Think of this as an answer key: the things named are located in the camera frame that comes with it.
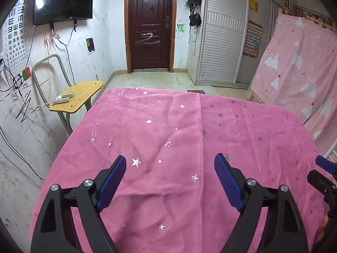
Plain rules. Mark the white louvered wardrobe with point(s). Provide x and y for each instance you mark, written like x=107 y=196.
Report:
x=223 y=39

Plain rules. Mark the small red green flag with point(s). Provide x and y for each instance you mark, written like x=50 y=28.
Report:
x=26 y=74

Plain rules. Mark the colourful chart poster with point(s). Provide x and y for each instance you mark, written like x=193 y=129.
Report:
x=253 y=39

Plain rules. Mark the wooden bed frame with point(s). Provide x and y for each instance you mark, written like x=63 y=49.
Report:
x=254 y=96

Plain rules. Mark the white metal rail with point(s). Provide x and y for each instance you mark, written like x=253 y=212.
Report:
x=331 y=152

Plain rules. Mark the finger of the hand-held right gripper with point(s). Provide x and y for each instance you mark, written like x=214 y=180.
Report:
x=326 y=164
x=320 y=180

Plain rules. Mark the white wall socket adapter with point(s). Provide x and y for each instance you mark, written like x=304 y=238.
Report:
x=2 y=67

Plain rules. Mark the white power strip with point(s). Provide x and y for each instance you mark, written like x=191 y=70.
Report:
x=62 y=99

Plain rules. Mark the brown door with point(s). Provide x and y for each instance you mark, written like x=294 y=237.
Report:
x=150 y=26

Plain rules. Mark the pink ribbon bow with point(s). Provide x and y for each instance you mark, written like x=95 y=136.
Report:
x=52 y=38

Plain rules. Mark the pink tree print curtain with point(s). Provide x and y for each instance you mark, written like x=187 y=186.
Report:
x=297 y=66

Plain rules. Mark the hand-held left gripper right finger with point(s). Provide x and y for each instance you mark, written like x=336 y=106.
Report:
x=229 y=183

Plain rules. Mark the black wall television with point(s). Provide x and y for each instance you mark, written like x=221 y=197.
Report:
x=63 y=1

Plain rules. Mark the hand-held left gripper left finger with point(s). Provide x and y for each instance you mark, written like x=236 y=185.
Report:
x=112 y=184

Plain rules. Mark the small black handbag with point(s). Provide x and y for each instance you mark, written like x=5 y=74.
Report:
x=195 y=19

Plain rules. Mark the eye chart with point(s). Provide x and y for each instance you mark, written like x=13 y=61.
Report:
x=15 y=31

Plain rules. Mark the pink star tablecloth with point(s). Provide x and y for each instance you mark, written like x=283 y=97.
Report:
x=171 y=110

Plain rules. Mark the chair with yellow seat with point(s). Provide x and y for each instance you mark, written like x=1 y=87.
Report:
x=81 y=95

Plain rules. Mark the brown square board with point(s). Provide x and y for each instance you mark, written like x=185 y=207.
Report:
x=196 y=92

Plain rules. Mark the person's right hand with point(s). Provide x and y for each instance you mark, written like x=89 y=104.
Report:
x=323 y=224

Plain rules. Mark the small dark wall picture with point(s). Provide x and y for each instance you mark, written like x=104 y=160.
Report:
x=90 y=44

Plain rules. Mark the orange poster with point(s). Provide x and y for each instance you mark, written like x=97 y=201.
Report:
x=254 y=5

